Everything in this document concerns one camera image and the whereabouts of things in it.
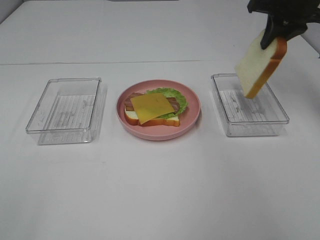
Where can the clear plastic tray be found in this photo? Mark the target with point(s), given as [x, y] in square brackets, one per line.
[67, 112]
[244, 117]

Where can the bread slice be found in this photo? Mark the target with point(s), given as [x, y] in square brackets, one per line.
[132, 119]
[258, 64]

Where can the pink round plate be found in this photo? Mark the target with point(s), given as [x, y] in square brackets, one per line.
[161, 132]

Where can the green lettuce leaf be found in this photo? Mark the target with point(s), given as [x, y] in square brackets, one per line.
[171, 92]

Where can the clear right plastic tray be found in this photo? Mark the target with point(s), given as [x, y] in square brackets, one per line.
[244, 117]

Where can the clear left plastic tray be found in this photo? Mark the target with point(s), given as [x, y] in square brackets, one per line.
[67, 112]

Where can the bacon strip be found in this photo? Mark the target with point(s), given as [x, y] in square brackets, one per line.
[174, 103]
[135, 94]

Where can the yellow cheese slice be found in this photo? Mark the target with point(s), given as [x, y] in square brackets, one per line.
[150, 106]

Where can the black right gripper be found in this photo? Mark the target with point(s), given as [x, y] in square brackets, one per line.
[285, 18]

